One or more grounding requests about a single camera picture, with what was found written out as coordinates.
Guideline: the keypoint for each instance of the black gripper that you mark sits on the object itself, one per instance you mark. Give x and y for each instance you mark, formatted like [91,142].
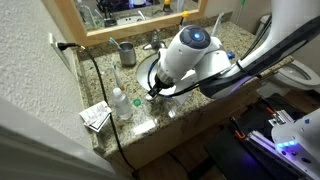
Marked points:
[163,83]

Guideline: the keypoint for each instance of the white contact lens case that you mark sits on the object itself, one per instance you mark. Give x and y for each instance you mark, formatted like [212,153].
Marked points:
[149,98]

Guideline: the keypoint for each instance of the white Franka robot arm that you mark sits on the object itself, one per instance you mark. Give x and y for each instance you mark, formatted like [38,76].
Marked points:
[186,53]

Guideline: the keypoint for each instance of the green lens case cap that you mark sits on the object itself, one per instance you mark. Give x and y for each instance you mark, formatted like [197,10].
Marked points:
[137,102]

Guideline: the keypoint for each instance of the white sink basin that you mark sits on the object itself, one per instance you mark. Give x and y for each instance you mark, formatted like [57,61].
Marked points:
[144,75]

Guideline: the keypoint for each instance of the clear plastic solution bottle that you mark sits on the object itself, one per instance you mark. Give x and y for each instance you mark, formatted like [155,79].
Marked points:
[122,106]

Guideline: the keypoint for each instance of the grey metal cup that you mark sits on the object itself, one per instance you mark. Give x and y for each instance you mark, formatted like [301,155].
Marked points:
[127,55]

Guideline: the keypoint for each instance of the wooden vanity cabinet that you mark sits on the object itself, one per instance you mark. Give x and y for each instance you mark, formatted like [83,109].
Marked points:
[186,133]

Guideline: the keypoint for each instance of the chrome faucet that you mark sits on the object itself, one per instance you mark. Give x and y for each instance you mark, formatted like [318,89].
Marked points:
[155,41]

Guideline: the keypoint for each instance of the white paper packet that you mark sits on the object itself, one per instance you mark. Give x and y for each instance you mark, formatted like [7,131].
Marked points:
[95,112]

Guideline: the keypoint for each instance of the black white card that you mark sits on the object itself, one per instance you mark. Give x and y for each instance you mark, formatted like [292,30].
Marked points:
[100,126]

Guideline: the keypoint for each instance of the teal toothbrush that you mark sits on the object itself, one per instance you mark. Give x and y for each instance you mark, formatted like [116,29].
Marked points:
[114,42]

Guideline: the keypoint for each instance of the wood framed mirror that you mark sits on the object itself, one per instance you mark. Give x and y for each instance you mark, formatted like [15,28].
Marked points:
[133,30]

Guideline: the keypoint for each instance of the silver spray bottle yellow cap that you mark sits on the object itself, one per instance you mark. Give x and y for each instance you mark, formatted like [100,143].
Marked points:
[185,16]

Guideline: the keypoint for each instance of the blue floss container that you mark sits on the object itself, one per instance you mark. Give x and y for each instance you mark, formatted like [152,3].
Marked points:
[231,55]

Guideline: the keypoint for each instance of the orange black clamp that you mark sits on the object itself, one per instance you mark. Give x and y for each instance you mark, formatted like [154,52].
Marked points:
[270,110]
[238,134]

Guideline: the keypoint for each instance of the black cart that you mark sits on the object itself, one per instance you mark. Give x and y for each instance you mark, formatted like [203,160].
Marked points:
[226,156]

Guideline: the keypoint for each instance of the tall white tube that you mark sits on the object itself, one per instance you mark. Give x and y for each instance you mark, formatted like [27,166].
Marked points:
[220,20]

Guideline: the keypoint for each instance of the white toilet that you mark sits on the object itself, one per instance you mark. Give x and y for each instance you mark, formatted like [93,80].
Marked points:
[300,78]

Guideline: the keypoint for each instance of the white wall outlet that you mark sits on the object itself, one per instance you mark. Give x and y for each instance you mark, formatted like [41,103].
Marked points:
[56,51]

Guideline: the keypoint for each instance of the aluminium mounting rail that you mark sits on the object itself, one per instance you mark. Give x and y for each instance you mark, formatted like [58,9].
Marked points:
[263,140]

